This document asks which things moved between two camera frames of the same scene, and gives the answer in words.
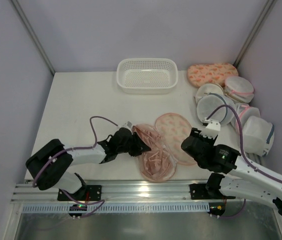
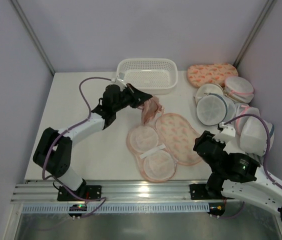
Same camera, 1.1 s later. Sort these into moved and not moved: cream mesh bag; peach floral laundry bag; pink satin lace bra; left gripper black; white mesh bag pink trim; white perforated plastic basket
Moved: left gripper black; pink satin lace bra
Not moved: cream mesh bag; white perforated plastic basket; white mesh bag pink trim; peach floral laundry bag
